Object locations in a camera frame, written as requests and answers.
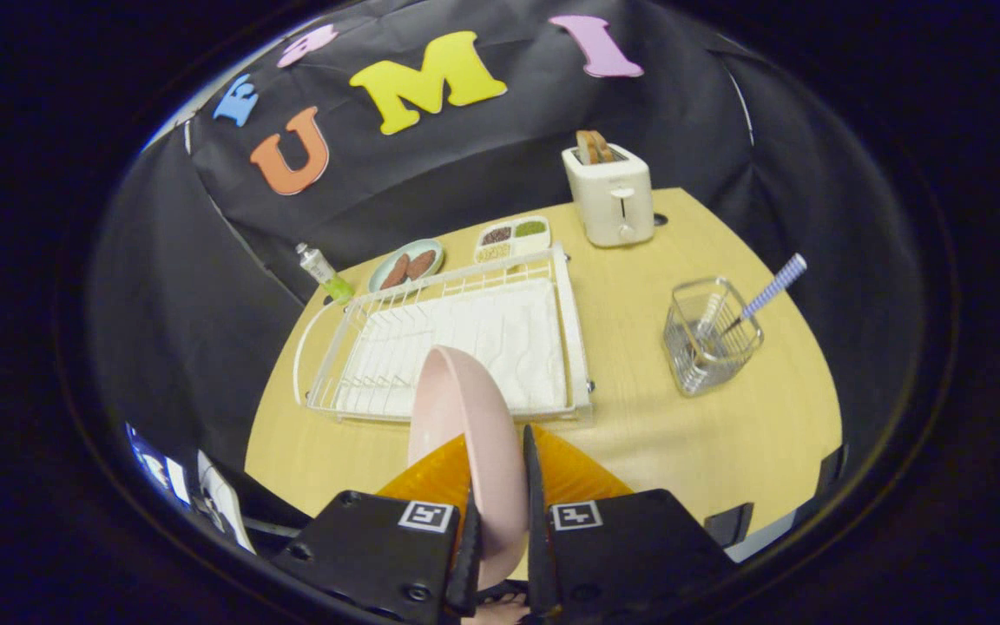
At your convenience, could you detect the white drain mat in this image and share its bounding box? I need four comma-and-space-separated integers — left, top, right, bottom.
335, 278, 570, 418

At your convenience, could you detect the black backdrop cloth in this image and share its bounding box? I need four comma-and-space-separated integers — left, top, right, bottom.
88, 0, 926, 487

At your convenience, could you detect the small teal plate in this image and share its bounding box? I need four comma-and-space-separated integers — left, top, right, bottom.
367, 238, 445, 296

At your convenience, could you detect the metal wire basket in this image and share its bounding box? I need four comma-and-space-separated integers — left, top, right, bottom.
663, 276, 765, 398

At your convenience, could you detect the white paper sheet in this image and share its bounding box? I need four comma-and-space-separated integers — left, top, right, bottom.
196, 450, 255, 554

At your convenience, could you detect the pink plate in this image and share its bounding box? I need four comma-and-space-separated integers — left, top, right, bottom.
407, 345, 529, 591

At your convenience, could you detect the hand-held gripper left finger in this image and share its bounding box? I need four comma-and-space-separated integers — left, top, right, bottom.
270, 432, 484, 625

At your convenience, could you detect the clear green dish soap bottle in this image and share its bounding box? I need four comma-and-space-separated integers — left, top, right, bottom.
295, 242, 355, 305

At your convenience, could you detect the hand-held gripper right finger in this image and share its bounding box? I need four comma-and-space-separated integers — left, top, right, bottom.
521, 423, 740, 625

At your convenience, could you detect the white wire dish rack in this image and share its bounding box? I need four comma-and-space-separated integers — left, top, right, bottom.
293, 241, 595, 426

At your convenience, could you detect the brown bread slice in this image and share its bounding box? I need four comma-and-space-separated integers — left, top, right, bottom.
576, 129, 615, 166

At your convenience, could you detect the cream toaster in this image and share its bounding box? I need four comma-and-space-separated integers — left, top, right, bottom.
562, 143, 655, 249

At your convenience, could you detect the blue checkered handle spoon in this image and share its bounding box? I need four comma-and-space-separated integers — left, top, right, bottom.
693, 253, 809, 344

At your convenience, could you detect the blue lit screen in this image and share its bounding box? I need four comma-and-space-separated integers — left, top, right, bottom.
125, 423, 192, 506

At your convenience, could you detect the white divided snack tray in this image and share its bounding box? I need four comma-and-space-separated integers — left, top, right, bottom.
474, 215, 551, 265

